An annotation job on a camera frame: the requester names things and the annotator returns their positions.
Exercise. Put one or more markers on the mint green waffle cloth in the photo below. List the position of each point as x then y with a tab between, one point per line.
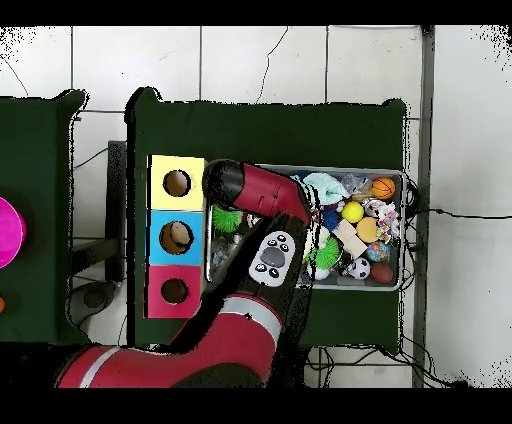
324	188

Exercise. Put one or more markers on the pink round disc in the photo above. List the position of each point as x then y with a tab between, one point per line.
8	232

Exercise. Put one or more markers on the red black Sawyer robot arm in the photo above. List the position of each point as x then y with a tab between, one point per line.
264	192

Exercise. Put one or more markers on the wooden box with three holes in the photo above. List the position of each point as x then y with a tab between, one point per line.
176	232

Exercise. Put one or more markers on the clear shallow mesh bin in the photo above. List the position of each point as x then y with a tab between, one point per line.
384	286

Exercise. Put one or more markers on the green fuzzy toy with eyes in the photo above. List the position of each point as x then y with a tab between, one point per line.
228	220

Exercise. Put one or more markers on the dark green table cloth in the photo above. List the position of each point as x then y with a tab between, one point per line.
264	132

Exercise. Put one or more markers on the green spiky ball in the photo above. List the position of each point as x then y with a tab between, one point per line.
326	254

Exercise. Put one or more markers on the small white baseball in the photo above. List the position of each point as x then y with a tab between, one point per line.
320	273

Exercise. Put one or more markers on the plain wooden block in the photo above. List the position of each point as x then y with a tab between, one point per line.
349	237

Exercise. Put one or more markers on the small black white soccer ball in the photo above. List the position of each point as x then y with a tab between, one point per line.
360	268

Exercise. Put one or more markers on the small globe print ball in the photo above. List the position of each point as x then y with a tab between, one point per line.
378	250

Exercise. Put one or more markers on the small orange basketball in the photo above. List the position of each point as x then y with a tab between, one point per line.
383	188

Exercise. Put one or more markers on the black stand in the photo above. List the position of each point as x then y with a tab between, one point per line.
117	208

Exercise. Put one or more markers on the small brown football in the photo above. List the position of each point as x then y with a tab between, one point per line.
382	273

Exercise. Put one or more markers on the grey vertical pole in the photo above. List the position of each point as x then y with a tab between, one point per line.
424	120

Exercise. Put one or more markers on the dark green side table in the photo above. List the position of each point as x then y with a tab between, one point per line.
48	208

